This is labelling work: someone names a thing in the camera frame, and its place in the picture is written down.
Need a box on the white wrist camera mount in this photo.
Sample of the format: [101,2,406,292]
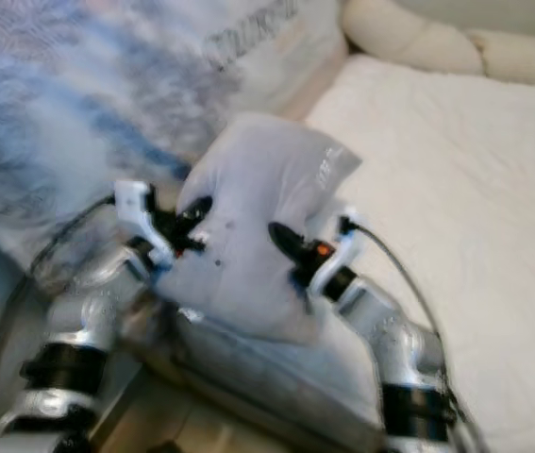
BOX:
[309,210,367,298]
[113,179,174,270]

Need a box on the patterned bedding package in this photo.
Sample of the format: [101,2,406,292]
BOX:
[0,0,348,284]

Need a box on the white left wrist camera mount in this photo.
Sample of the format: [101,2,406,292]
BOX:
[113,179,174,270]

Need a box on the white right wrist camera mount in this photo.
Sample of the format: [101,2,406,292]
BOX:
[309,210,367,298]

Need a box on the grey patterned mattress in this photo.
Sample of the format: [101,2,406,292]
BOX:
[144,302,400,453]

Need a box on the beige long bolster pillow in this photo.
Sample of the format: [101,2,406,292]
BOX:
[341,0,535,88]

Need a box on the grey pillow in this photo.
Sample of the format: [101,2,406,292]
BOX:
[159,113,362,345]

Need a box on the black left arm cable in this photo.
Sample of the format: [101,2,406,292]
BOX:
[0,193,117,453]

